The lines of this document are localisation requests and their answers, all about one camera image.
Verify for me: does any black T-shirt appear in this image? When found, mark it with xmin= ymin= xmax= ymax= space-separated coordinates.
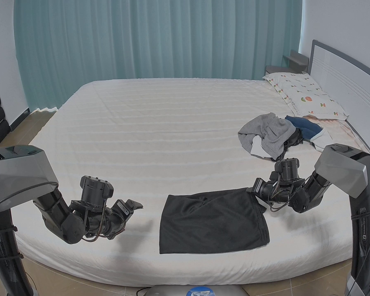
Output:
xmin=159 ymin=187 xmax=271 ymax=254

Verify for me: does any white printed pillow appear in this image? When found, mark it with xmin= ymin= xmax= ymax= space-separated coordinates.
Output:
xmin=263 ymin=72 xmax=349 ymax=121

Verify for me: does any blue-green curtain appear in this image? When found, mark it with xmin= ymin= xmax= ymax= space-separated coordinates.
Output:
xmin=136 ymin=0 xmax=304 ymax=80
xmin=14 ymin=0 xmax=139 ymax=111

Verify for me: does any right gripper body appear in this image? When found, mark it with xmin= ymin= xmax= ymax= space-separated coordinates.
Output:
xmin=252 ymin=178 xmax=281 ymax=202

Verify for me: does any grey bedside table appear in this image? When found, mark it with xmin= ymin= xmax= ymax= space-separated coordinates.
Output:
xmin=265 ymin=50 xmax=309 ymax=75

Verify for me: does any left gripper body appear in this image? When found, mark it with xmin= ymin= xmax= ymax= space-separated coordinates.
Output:
xmin=89 ymin=200 xmax=134 ymax=238

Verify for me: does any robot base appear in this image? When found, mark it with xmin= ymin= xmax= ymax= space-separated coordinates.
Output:
xmin=145 ymin=285 xmax=244 ymax=296

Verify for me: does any pile of clothes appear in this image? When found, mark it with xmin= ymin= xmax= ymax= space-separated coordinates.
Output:
xmin=238 ymin=112 xmax=333 ymax=162

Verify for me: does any bed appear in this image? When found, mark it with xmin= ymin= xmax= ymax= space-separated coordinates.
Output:
xmin=15 ymin=39 xmax=370 ymax=287

